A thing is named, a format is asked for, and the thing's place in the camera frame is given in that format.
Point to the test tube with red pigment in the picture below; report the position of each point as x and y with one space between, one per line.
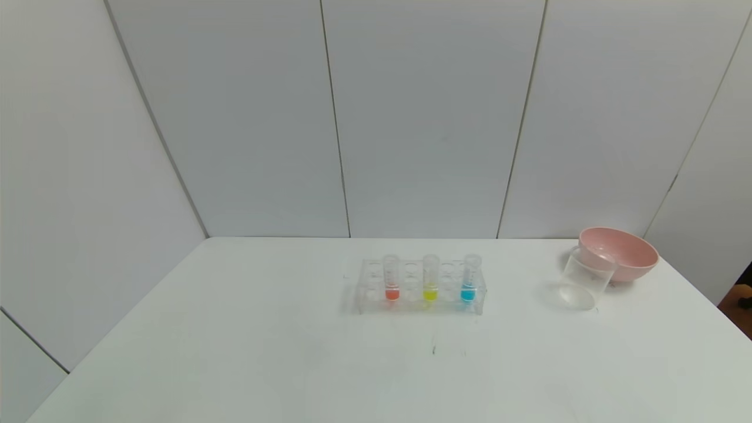
391 276

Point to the test tube with yellow pigment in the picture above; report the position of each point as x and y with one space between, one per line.
430 276

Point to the clear acrylic test tube rack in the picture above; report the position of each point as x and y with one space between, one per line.
411 283

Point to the test tube with blue pigment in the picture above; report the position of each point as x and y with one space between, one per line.
471 276

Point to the clear plastic measuring cup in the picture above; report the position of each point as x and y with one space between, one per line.
587 276

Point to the pink bowl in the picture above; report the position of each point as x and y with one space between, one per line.
634 254

